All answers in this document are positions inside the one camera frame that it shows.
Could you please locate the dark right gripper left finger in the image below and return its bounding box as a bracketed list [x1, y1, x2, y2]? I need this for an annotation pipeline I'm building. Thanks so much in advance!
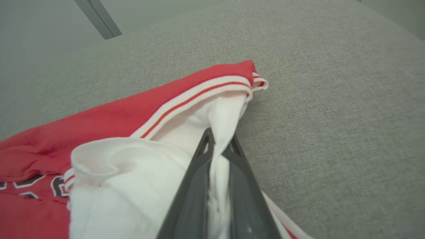
[156, 128, 216, 239]

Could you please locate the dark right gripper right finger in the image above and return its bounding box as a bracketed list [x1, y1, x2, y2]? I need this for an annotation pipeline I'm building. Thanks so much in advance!
[222, 133, 283, 239]

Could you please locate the red and white jersey shirt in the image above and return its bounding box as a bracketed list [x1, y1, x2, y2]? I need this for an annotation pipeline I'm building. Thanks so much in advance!
[0, 60, 316, 239]

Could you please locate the grey fabric sofa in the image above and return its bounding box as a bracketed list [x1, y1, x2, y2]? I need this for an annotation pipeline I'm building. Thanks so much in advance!
[0, 0, 425, 239]

